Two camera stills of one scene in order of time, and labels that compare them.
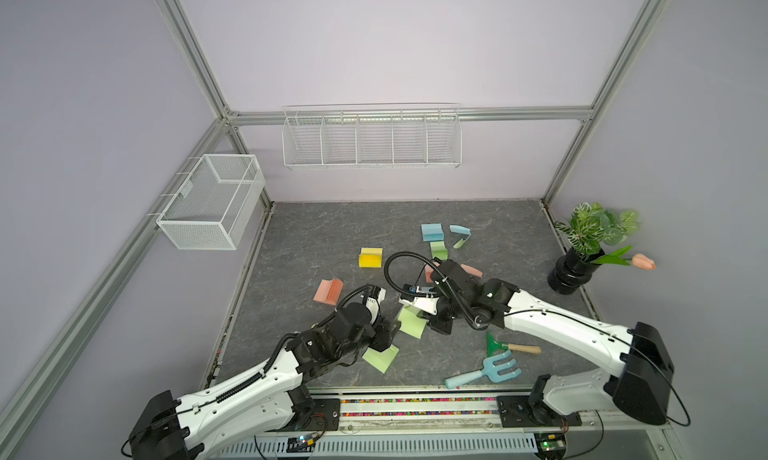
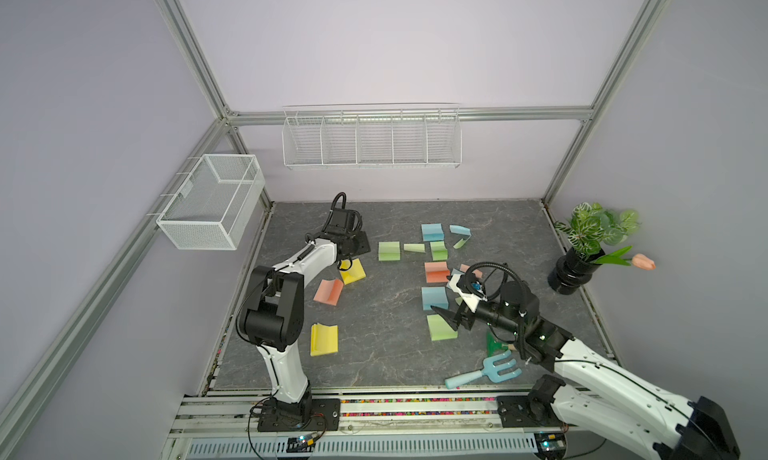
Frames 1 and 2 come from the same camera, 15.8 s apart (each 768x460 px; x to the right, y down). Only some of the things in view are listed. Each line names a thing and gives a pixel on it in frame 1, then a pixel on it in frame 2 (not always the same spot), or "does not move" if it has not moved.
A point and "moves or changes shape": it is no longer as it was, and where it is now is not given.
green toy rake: x=494 y=347 does not move
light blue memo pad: x=432 y=231 does not move
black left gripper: x=383 y=336 to x=363 y=244
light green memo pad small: x=438 y=249 does not move
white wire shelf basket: x=372 y=136 does not move
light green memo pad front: x=381 y=360 to x=389 y=251
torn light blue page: x=460 y=229 does not move
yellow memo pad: x=371 y=258 to x=355 y=273
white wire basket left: x=214 y=205 does not move
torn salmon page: x=471 y=270 does not move
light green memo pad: x=411 y=323 moves or changes shape
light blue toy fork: x=490 y=371 does not move
